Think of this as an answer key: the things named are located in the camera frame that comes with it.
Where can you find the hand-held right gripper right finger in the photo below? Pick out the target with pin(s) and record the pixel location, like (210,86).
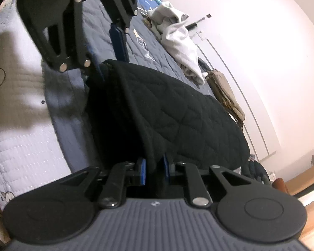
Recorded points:
(167,168)

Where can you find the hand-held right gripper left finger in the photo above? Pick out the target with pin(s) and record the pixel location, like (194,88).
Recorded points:
(141,172)

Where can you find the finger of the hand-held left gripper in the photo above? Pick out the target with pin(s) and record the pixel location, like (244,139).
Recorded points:
(119,44)
(81,44)

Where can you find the black quilted jacket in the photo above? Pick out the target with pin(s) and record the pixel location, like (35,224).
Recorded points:
(172,115)

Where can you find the stack of dark folded clothes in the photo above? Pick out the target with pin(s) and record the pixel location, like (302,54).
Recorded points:
(256,172)

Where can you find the khaki folded clothes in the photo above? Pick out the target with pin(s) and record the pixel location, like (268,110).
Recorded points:
(225,94)

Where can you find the white hoodie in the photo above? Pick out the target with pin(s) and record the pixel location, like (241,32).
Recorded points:
(178,41)

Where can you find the black hairbrush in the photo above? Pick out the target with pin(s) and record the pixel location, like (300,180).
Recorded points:
(192,26)

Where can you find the white bed headboard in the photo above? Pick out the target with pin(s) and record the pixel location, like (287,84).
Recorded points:
(253,120)

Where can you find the brown rolled garment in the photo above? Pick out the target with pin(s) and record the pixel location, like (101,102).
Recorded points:
(280,185)

